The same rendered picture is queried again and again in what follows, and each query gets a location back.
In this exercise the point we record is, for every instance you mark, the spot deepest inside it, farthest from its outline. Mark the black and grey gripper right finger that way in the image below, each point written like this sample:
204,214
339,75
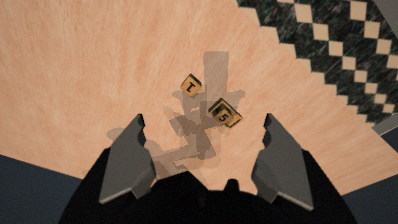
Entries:
289,177

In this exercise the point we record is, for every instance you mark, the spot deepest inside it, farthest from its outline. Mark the wooden number cube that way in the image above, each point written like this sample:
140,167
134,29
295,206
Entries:
190,85
222,114

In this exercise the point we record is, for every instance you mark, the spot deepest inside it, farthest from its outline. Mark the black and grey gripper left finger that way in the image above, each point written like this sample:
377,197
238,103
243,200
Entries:
122,173

